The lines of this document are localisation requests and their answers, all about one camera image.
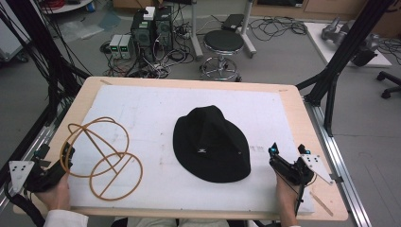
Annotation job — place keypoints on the person's right hand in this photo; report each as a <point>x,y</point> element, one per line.
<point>285,195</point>

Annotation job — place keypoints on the person's left hand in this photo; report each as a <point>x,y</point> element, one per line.
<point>55,195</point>

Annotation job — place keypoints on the white table leg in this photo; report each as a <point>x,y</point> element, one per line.
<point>247,28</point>
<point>195,31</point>

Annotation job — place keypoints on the aluminium rail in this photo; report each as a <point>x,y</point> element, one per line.
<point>337,157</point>
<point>25,151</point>

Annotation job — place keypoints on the black metal frame strut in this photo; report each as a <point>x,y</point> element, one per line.
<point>343,50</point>
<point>41,47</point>

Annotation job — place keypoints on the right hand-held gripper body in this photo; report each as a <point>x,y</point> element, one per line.
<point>296,171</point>

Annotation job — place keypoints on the black office chair base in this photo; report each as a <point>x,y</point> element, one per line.
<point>389,85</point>

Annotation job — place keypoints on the grey robot part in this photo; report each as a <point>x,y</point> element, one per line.
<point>337,33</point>

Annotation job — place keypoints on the black flat box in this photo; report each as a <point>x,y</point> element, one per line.
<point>232,22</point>

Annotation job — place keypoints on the black round stool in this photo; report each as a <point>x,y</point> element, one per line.
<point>223,42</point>

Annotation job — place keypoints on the white round table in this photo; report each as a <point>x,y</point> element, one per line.
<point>67,5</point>

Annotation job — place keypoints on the person's lap clothing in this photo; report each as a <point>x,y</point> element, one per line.
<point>164,222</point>

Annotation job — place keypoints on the black bucket hat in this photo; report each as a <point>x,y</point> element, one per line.
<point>214,148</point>

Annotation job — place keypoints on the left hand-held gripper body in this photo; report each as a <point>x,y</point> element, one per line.
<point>44,179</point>

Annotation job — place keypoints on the white platform board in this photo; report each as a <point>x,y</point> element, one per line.
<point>318,41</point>

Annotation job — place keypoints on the black computer tower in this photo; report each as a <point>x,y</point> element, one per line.
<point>142,34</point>
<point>164,28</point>

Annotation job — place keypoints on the clear plastic sheet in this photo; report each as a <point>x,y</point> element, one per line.
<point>80,30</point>

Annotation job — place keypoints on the thin wooden stick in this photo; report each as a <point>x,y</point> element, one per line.
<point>321,203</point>

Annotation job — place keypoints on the grey power supply unit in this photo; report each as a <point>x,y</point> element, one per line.
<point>126,46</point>
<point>115,45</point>

